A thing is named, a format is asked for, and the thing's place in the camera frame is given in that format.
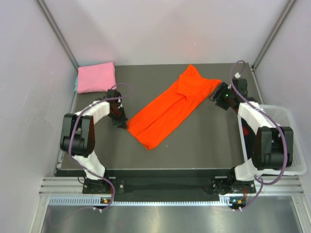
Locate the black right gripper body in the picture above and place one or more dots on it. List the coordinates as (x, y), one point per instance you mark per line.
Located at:
(223, 99)

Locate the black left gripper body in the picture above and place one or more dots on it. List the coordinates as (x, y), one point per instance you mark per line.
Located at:
(118, 117)

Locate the orange t shirt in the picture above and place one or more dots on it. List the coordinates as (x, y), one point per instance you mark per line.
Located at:
(155, 122)

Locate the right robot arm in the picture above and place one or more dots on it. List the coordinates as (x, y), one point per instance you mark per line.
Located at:
(272, 148)

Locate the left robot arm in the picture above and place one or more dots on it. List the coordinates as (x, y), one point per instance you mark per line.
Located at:
(78, 131)

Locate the folded pink t shirt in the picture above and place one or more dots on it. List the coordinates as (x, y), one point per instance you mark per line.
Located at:
(96, 78)

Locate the red t shirt in basket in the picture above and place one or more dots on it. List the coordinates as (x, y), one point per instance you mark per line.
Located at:
(245, 129)

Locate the folded teal t shirt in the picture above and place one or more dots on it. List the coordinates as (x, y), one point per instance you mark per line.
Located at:
(75, 83)

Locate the white plastic laundry basket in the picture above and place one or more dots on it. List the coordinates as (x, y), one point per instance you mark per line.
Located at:
(281, 116)

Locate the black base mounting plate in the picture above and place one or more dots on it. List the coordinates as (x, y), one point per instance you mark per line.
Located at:
(165, 181)

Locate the grey slotted cable duct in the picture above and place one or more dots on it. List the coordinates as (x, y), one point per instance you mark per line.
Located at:
(101, 201)

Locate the right aluminium frame post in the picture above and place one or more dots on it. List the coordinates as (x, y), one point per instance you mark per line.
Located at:
(280, 21)

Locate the aluminium frame post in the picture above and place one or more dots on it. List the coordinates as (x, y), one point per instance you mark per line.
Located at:
(56, 30)
(280, 21)

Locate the left aluminium frame post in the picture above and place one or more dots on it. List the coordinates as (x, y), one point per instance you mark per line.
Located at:
(56, 30)

